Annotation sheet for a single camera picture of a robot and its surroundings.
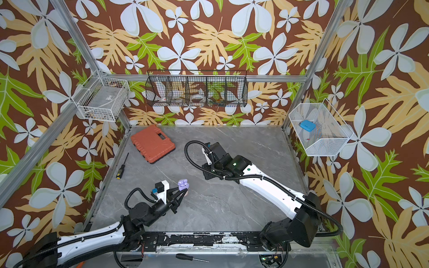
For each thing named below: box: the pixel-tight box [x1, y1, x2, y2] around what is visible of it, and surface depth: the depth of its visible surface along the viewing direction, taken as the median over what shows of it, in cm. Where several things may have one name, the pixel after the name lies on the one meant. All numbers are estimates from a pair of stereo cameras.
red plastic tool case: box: [130, 125, 176, 165], surface depth 107 cm
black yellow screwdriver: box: [116, 152, 130, 180], surface depth 97 cm
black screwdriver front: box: [175, 253, 210, 263], surface depth 72 cm
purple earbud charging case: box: [177, 178, 190, 191], surface depth 72 cm
